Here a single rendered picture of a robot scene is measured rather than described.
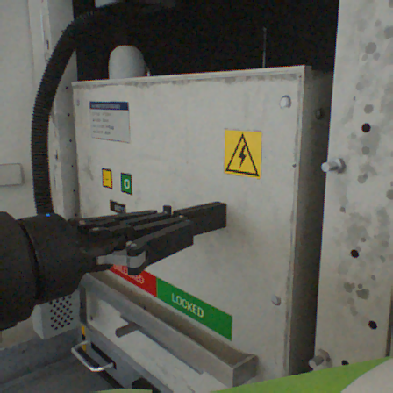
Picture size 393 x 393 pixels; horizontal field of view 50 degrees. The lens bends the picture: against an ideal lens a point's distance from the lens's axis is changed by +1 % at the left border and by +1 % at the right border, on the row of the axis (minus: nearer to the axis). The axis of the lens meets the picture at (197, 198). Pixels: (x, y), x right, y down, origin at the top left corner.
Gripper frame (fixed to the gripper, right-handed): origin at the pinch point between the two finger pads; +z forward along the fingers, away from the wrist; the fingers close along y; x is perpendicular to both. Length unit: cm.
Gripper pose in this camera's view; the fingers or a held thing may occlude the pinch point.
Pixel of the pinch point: (200, 218)
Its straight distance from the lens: 48.7
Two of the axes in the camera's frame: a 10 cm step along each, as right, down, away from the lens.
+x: 0.0, -9.7, -2.3
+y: 6.6, 1.7, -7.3
